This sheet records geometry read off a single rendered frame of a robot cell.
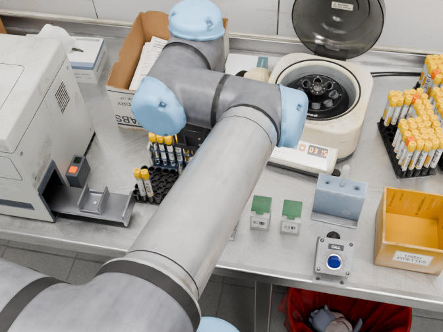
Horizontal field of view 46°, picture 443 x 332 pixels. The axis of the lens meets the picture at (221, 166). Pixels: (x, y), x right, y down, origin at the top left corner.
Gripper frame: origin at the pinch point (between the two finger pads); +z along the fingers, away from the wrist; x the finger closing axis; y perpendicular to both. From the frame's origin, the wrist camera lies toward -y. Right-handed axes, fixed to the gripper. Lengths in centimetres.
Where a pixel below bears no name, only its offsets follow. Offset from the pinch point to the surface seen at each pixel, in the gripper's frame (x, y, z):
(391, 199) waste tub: -9.3, -33.9, 14.6
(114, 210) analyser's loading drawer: 4.4, 23.7, 16.5
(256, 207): -1.1, -6.7, 13.8
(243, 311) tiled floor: -14, 0, 108
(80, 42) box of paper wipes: -44, 52, 15
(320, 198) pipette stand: -6.2, -19.2, 14.0
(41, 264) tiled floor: -15, 82, 108
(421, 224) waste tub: -8.0, -41.2, 19.7
